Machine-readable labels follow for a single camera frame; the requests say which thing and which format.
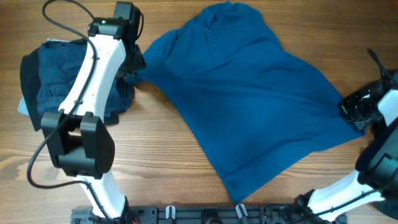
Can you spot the blue polo shirt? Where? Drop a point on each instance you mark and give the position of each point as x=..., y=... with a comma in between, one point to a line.
x=254, y=108

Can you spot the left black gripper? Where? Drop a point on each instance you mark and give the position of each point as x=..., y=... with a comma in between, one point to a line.
x=139, y=63

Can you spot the folded navy blue garment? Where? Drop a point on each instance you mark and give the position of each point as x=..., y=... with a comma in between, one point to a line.
x=59, y=64

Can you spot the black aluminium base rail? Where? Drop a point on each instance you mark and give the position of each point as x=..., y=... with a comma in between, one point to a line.
x=265, y=214

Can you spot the light blue folded cloth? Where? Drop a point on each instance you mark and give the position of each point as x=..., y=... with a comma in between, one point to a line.
x=22, y=108

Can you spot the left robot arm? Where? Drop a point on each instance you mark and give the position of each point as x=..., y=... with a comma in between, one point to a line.
x=76, y=136

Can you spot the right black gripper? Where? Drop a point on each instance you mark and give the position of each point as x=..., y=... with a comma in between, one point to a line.
x=346, y=105

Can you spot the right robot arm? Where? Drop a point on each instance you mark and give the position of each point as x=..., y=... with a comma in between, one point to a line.
x=374, y=178

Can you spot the folded black garment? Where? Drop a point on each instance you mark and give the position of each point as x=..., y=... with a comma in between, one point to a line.
x=30, y=85

